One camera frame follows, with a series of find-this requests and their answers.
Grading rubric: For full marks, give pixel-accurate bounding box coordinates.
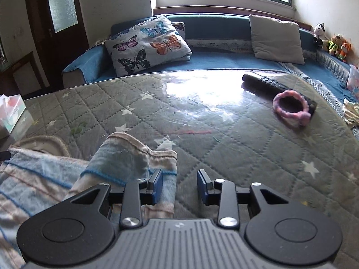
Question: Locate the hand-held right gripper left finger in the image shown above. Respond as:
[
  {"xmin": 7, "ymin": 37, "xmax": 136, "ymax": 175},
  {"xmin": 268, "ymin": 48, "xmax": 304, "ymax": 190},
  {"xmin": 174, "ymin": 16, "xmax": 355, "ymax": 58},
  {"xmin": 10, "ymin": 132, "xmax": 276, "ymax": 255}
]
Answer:
[{"xmin": 63, "ymin": 169, "xmax": 164, "ymax": 229}]

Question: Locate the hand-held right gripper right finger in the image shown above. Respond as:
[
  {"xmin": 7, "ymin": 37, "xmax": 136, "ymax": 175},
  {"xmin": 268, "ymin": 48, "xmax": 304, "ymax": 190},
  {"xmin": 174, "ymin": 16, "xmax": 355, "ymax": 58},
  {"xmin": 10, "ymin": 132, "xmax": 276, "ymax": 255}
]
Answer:
[{"xmin": 197, "ymin": 169, "xmax": 291, "ymax": 228}]

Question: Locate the tissue box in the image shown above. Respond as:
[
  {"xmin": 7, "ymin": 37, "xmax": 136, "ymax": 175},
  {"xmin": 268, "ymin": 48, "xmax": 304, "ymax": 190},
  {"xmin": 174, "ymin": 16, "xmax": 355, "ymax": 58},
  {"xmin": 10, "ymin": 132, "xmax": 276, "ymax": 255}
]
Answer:
[{"xmin": 0, "ymin": 94, "xmax": 26, "ymax": 139}]

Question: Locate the grey quilted star table cover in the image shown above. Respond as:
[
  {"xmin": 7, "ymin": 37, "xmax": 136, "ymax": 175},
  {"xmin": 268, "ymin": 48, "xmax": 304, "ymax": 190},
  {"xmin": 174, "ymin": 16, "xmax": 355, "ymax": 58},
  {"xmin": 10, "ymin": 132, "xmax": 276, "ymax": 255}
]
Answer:
[{"xmin": 0, "ymin": 69, "xmax": 359, "ymax": 269}]

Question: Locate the butterfly print pillow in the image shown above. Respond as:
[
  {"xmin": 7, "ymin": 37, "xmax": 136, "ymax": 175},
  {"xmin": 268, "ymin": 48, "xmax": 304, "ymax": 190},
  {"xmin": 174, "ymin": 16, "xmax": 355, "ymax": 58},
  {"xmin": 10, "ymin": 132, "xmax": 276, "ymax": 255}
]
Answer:
[{"xmin": 104, "ymin": 14, "xmax": 193, "ymax": 77}]

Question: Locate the dark wooden cabinet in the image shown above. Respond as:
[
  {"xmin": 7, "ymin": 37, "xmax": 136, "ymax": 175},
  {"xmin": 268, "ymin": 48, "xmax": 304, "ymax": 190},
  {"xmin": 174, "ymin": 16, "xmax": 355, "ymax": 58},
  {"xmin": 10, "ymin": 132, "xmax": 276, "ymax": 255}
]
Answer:
[{"xmin": 0, "ymin": 51, "xmax": 45, "ymax": 101}]

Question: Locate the blue sofa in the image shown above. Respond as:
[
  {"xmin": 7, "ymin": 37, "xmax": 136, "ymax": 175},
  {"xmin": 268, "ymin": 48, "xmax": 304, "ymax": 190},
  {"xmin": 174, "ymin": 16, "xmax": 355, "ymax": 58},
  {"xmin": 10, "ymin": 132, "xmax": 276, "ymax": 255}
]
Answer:
[{"xmin": 62, "ymin": 14, "xmax": 359, "ymax": 141}]

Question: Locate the dark wooden glass door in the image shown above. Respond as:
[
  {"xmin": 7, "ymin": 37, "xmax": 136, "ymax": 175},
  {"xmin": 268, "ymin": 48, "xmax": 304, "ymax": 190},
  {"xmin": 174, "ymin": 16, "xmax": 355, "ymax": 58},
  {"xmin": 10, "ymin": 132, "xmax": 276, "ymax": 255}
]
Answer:
[{"xmin": 24, "ymin": 0, "xmax": 90, "ymax": 90}]

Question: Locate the long black remote control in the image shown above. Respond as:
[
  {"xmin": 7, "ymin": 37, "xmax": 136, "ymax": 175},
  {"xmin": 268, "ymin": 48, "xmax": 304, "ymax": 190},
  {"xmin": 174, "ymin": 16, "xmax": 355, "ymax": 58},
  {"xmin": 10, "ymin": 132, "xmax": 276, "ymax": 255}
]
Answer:
[{"xmin": 242, "ymin": 73, "xmax": 317, "ymax": 117}]

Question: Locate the pink fluffy hair band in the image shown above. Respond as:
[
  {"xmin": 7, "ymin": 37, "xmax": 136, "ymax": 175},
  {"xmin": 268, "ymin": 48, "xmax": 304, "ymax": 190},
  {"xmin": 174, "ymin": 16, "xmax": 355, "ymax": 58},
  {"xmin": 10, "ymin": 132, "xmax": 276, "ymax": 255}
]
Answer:
[{"xmin": 273, "ymin": 89, "xmax": 312, "ymax": 124}]

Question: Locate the plain grey pillow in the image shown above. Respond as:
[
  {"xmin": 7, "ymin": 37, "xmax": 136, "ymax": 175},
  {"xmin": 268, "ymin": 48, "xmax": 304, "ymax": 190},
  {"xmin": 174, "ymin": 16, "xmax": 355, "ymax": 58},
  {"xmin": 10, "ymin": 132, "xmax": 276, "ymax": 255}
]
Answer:
[{"xmin": 249, "ymin": 14, "xmax": 305, "ymax": 65}]

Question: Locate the clear plastic storage box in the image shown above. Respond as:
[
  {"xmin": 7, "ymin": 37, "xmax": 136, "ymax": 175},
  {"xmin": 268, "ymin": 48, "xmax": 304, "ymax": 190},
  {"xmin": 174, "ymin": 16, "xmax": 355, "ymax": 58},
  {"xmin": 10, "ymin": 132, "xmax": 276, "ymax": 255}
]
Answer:
[{"xmin": 347, "ymin": 64, "xmax": 359, "ymax": 97}]

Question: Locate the orange plush toy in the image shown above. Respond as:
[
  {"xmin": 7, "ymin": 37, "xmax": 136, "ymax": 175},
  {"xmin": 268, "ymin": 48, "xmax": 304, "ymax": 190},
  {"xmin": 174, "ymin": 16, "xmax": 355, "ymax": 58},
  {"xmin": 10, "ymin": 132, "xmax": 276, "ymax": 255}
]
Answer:
[{"xmin": 338, "ymin": 40, "xmax": 352, "ymax": 63}]

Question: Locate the pale yellow clothes pile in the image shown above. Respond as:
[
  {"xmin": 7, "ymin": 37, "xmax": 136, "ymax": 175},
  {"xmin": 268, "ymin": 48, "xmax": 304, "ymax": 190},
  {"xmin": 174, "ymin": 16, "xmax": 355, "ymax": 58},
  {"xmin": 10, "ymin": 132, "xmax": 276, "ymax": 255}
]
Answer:
[{"xmin": 344, "ymin": 99, "xmax": 359, "ymax": 126}]

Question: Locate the striped blue and beige garment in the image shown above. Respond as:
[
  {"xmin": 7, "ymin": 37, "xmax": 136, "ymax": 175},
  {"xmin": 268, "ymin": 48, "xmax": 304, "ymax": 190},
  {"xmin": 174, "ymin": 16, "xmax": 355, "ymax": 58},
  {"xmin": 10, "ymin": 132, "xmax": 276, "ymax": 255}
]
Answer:
[{"xmin": 0, "ymin": 132, "xmax": 178, "ymax": 269}]

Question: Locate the yellow green plush toy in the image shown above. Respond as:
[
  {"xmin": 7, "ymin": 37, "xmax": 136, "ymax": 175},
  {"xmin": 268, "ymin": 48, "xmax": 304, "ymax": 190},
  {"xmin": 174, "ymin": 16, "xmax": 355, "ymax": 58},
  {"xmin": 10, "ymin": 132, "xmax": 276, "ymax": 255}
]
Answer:
[{"xmin": 328, "ymin": 34, "xmax": 343, "ymax": 56}]

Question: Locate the black and white cow plush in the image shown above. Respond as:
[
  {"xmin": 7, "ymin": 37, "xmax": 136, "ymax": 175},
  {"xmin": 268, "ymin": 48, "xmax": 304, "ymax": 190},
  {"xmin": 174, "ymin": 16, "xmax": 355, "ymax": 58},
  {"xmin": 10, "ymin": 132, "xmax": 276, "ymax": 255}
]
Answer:
[{"xmin": 313, "ymin": 23, "xmax": 327, "ymax": 48}]

